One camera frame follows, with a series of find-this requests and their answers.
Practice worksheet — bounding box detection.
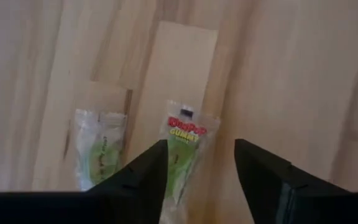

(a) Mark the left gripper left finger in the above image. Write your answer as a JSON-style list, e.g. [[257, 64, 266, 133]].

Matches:
[[0, 139, 169, 224]]

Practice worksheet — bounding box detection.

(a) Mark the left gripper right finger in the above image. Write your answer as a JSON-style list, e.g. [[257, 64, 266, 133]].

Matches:
[[234, 138, 358, 224]]

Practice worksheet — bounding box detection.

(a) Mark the clear green gummy packet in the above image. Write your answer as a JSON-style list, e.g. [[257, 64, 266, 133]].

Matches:
[[70, 108, 127, 192], [158, 99, 221, 224]]

